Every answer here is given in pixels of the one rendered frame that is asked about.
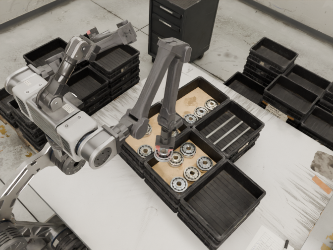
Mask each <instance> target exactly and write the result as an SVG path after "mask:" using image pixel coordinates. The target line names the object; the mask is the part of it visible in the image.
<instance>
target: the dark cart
mask: <svg viewBox="0 0 333 250"><path fill-rule="evenodd" d="M218 5H219V0H149V34H148V54H149V55H150V56H152V62H153V63H154V61H155V59H156V56H157V52H158V47H159V45H157V43H158V41H159V39H165V38H171V37H173V38H176V39H179V40H181V41H183V42H186V43H188V44H189V45H190V47H191V48H192V51H191V56H190V61H189V62H188V63H191V62H192V61H194V60H195V59H197V58H199V59H201V58H202V57H203V55H204V52H206V51H207V50H208V49H209V47H210V42H211V37H212V33H213V28H214V23H215V19H216V14H217V10H218Z"/></svg>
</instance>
